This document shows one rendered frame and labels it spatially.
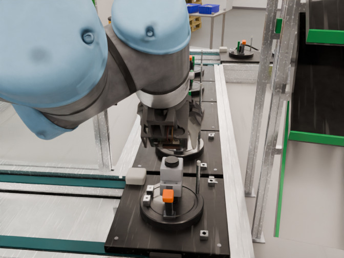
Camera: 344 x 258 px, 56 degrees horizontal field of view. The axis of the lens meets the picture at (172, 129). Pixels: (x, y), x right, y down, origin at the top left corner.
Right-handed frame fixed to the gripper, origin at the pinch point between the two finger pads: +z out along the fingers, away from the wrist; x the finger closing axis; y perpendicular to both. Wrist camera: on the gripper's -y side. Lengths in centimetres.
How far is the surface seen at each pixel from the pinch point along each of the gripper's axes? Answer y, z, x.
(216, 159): -3.0, 27.6, 10.5
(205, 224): 16.3, 11.4, 7.4
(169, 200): 13.6, 2.2, 0.3
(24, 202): 12.6, 21.5, -37.5
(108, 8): -416, 416, -173
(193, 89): -42, 58, 3
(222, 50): -96, 105, 18
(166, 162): 5.6, 4.3, -1.1
